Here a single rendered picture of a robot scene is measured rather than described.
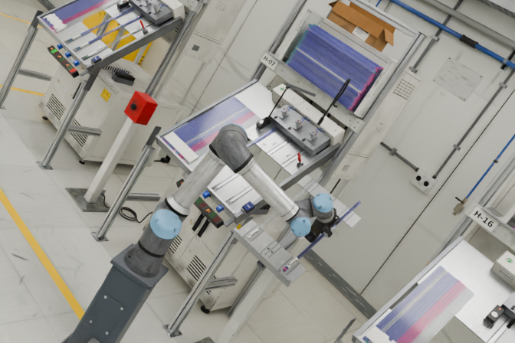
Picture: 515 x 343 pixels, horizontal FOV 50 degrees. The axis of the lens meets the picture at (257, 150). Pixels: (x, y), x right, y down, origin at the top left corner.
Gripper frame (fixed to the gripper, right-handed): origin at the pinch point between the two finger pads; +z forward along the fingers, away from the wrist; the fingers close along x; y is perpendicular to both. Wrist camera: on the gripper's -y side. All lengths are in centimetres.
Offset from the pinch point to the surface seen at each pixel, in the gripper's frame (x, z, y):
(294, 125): 57, 16, 39
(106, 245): 101, 50, -76
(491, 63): 25, 100, 198
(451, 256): -45, 14, 34
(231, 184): 54, 9, -9
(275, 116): 68, 15, 36
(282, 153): 51, 18, 23
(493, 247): -56, 25, 54
